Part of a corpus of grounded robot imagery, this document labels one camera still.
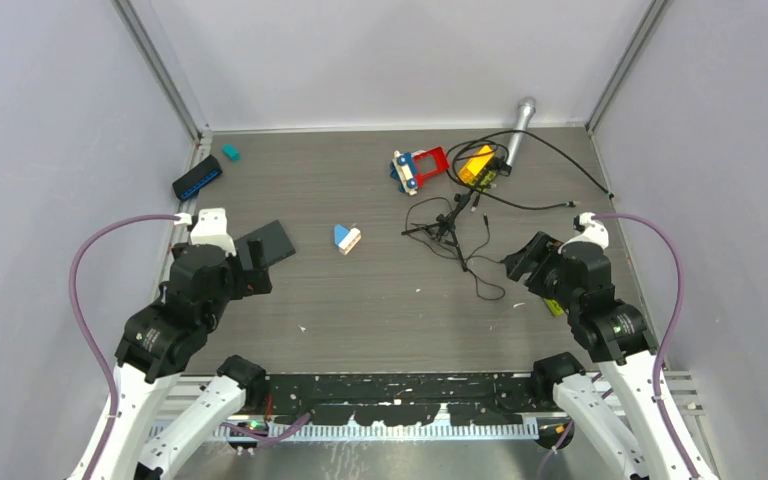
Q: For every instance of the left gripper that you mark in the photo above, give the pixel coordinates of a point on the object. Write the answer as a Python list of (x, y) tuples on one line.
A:
[(255, 280)]

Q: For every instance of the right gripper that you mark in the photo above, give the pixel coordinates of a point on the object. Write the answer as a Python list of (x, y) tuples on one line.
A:
[(544, 249)]

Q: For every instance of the black network switch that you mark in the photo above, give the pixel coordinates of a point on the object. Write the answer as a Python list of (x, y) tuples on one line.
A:
[(195, 179)]

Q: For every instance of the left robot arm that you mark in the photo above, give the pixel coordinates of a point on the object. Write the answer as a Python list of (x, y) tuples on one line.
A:
[(155, 349)]

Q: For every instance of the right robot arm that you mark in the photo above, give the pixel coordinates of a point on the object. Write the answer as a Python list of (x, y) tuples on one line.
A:
[(650, 440)]

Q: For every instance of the green toy brick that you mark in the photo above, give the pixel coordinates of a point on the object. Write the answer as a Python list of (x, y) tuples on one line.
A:
[(554, 308)]

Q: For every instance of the blue white toy brick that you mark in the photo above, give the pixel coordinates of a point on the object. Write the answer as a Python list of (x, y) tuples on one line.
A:
[(345, 238)]

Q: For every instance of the teal block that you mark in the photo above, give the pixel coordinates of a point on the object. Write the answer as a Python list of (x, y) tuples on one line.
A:
[(231, 152)]

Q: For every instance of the black mini tripod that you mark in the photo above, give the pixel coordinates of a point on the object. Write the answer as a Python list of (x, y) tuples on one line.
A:
[(443, 230)]

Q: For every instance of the yellow toy brick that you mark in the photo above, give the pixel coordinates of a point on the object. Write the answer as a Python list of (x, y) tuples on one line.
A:
[(479, 171)]

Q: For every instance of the silver microphone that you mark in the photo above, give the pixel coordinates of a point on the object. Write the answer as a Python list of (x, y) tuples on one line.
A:
[(526, 111)]

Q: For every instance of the red blue toy vehicle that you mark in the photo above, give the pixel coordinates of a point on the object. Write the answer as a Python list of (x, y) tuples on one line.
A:
[(412, 170)]

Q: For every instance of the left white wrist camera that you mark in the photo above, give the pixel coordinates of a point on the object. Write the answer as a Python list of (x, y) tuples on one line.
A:
[(210, 227)]

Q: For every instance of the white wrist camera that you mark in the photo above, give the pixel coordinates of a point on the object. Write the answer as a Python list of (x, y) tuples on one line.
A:
[(588, 230), (210, 227)]

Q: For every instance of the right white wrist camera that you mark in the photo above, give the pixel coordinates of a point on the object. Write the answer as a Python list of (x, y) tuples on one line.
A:
[(588, 230)]

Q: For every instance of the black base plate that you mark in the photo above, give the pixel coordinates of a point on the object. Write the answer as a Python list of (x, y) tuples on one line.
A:
[(401, 399)]

